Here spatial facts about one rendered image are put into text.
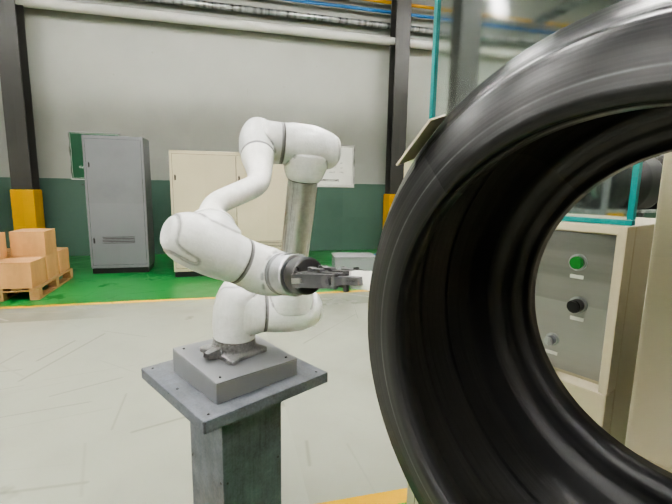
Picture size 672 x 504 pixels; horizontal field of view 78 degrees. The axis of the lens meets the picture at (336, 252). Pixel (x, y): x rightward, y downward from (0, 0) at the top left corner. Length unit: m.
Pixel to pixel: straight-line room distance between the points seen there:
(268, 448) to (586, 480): 1.24
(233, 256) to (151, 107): 7.90
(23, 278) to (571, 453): 5.60
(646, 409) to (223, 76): 8.39
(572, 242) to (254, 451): 1.26
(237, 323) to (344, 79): 7.84
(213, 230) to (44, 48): 8.51
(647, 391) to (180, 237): 0.80
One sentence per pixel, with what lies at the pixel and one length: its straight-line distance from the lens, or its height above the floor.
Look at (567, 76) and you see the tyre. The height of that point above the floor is 1.42.
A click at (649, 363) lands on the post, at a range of 0.78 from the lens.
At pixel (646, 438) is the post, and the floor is 0.98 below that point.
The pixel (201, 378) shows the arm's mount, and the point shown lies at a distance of 1.51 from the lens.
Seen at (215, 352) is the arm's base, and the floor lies 0.76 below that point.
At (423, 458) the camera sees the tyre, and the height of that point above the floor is 1.06.
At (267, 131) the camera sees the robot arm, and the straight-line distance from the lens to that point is 1.33.
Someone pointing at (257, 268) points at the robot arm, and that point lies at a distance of 0.87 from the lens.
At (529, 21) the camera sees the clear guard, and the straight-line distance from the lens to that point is 1.23.
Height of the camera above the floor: 1.34
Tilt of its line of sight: 9 degrees down
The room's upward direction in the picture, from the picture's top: 1 degrees clockwise
